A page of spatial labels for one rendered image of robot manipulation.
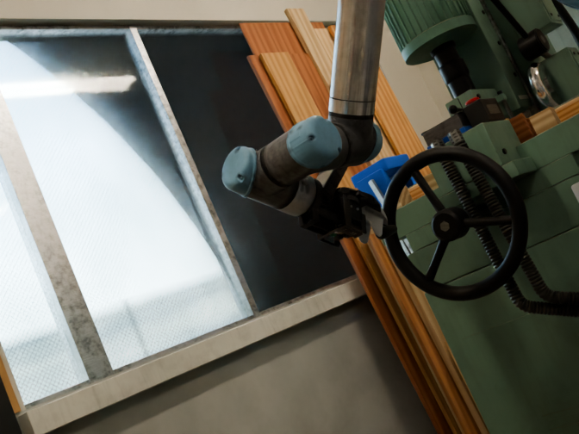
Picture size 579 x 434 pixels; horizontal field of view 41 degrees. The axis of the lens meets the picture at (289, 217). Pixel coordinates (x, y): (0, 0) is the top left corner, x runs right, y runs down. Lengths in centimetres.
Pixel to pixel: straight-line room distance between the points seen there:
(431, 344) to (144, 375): 119
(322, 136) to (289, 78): 230
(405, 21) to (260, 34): 187
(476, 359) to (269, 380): 131
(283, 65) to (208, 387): 150
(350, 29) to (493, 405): 87
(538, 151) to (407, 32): 42
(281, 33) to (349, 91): 246
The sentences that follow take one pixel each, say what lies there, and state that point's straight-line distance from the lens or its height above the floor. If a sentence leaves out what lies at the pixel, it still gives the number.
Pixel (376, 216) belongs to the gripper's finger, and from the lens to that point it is 140.
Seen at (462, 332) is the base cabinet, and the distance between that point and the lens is 169.
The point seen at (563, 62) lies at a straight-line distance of 187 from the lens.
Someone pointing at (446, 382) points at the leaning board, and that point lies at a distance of 311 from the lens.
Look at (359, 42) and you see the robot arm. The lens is 123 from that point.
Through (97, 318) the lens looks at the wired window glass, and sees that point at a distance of 263.
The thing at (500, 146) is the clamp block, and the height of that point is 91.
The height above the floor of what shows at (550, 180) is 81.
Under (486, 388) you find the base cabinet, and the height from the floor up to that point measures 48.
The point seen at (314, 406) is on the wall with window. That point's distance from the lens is 298.
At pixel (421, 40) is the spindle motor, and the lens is 174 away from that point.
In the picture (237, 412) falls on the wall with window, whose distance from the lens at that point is 274.
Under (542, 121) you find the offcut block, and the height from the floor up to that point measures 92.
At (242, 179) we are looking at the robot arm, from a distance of 120.
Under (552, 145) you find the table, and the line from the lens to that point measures 155.
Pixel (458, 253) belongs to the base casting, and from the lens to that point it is 165.
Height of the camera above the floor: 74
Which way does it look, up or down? 8 degrees up
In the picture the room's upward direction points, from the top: 24 degrees counter-clockwise
